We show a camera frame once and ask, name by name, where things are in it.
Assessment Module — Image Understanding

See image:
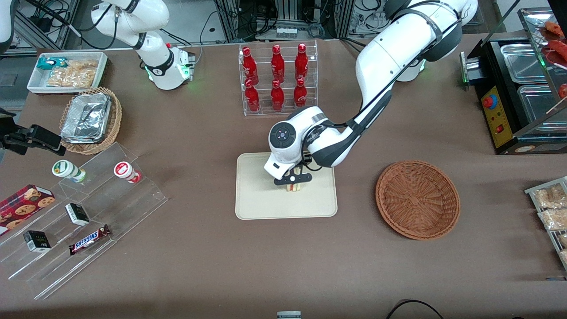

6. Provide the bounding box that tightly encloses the red cola bottle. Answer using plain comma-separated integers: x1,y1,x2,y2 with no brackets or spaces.
295,43,309,82
293,78,308,109
244,79,261,113
241,47,259,86
270,80,285,113
270,44,286,84

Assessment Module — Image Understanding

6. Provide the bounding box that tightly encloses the bagged pastry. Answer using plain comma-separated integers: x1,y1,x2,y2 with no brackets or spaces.
532,183,567,210
537,208,567,232

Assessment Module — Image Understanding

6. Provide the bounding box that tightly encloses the black food warmer cabinet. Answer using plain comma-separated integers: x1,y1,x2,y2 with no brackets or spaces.
459,6,567,156

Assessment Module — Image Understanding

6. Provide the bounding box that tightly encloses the clear acrylic stepped display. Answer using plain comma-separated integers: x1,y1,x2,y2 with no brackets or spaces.
0,141,169,301

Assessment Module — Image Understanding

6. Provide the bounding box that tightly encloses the teal snack packet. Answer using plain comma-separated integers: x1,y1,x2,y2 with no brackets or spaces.
36,57,68,71

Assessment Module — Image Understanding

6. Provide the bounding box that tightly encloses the red cookie box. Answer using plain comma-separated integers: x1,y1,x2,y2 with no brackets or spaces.
0,184,56,238

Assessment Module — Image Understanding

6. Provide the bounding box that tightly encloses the round brown wicker basket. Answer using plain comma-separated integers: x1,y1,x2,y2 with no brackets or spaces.
375,160,461,241

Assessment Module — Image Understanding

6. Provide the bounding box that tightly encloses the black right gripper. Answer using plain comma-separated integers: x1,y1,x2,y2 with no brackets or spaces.
0,126,29,156

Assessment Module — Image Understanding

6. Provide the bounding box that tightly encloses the black cable loop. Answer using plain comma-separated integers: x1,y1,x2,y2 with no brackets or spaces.
385,300,446,319

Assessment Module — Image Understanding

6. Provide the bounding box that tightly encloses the clear bag of crackers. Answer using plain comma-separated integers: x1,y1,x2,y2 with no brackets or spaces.
46,59,99,89

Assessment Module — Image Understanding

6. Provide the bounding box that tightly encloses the steel warmer pan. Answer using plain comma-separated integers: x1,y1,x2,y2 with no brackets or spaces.
517,84,567,134
500,43,550,84

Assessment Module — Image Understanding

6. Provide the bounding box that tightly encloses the red lid yogurt cup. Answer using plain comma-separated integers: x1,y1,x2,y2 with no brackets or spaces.
113,161,143,185

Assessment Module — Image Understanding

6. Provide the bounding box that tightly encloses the stack of foil trays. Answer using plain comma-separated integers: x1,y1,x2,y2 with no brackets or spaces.
60,92,113,145

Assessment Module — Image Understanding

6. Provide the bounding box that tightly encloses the Snickers chocolate bar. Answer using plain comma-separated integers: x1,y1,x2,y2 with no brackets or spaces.
68,224,112,256

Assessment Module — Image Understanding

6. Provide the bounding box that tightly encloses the green lid yogurt cup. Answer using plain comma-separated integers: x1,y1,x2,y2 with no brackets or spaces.
51,159,87,184

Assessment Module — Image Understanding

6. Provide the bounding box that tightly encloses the clear acrylic bottle rack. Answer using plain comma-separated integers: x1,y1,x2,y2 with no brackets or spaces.
238,39,319,117

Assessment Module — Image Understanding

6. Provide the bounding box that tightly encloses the light wicker basket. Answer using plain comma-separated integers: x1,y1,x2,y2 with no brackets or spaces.
58,86,123,156

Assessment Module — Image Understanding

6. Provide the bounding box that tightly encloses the small black white box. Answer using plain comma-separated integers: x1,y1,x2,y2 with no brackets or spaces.
23,230,52,253
65,202,91,227

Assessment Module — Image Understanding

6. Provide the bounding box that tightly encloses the tray of wrapped snacks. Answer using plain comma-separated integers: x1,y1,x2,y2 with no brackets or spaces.
524,176,567,272

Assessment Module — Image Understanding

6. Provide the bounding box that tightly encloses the white rectangular plastic bin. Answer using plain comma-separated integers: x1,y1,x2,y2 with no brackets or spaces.
27,51,109,96

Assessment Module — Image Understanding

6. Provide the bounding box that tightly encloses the beige plastic tray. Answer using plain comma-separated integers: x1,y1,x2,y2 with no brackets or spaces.
235,152,338,221

